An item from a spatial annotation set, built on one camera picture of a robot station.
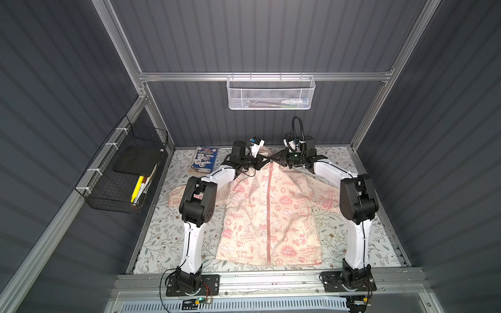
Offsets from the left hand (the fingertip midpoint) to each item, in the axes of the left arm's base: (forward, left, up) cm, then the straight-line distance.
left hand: (275, 160), depth 93 cm
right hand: (+1, +1, +2) cm, 2 cm away
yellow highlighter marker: (-22, +53, +10) cm, 59 cm away
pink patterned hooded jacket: (-22, +4, -16) cm, 27 cm away
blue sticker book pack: (+13, +38, -14) cm, 43 cm away
